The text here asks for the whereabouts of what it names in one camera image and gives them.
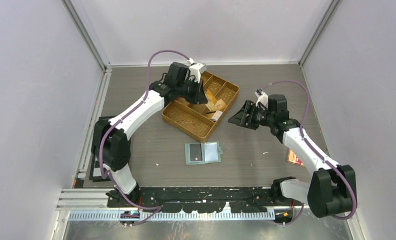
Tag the woven wicker divided tray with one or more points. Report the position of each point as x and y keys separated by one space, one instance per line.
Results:
x=193 y=119

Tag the black white chessboard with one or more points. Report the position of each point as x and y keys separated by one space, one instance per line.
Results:
x=94 y=170

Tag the dark grey VIP card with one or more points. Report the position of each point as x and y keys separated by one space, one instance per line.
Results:
x=195 y=152

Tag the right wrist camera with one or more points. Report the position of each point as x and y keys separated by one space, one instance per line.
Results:
x=262 y=98

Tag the stack of cards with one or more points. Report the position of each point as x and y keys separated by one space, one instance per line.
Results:
x=214 y=115

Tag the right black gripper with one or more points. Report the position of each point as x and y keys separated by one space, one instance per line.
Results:
x=240 y=118

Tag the green card holder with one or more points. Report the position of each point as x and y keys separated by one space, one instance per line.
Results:
x=212 y=153

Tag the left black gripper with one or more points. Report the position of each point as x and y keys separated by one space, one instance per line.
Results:
x=199 y=97

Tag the gold VIP card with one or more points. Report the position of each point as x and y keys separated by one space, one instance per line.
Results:
x=214 y=104

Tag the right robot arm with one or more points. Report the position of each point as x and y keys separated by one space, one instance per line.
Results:
x=317 y=165

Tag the aluminium front rail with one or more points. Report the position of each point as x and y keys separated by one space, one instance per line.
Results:
x=84 y=198

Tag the red gold matchbox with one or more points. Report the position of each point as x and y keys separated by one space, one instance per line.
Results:
x=293 y=159

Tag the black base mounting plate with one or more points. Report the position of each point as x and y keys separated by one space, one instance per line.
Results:
x=202 y=200

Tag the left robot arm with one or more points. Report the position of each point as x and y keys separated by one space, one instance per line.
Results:
x=111 y=143

